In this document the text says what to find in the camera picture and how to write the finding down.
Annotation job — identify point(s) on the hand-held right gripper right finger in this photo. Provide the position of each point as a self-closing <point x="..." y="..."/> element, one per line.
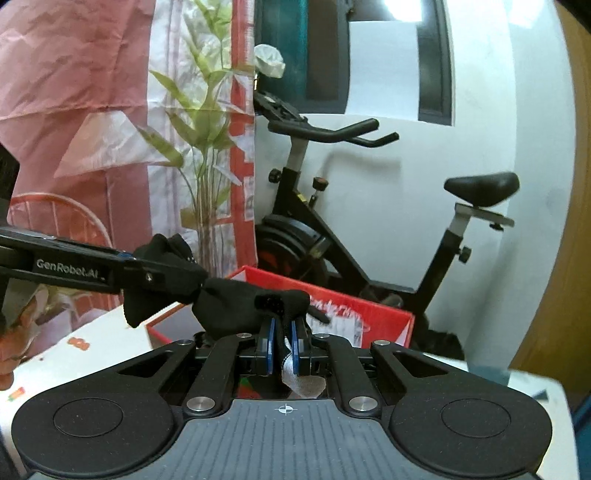
<point x="296" y="348"/>

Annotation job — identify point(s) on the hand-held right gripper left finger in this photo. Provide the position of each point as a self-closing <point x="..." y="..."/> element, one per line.
<point x="269" y="346"/>

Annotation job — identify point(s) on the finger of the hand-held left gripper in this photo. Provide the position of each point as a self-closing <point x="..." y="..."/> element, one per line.
<point x="154" y="276"/>

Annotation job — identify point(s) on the grey woven cloth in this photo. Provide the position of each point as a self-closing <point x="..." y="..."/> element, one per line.
<point x="300" y="384"/>

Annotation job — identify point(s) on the black sock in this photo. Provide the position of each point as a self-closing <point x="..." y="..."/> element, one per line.
<point x="231" y="304"/>

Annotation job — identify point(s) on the red strawberry print box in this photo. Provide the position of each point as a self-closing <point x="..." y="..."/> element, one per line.
<point x="388" y="323"/>

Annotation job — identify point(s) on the black exercise bike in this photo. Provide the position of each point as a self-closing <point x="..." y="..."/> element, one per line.
<point x="341" y="258"/>

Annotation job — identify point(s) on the white plastic bag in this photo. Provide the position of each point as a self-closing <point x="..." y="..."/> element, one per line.
<point x="270" y="60"/>

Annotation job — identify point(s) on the wooden door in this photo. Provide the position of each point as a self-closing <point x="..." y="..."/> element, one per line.
<point x="572" y="230"/>

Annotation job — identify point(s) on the dark framed window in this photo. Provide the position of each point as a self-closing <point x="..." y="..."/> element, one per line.
<point x="434" y="69"/>

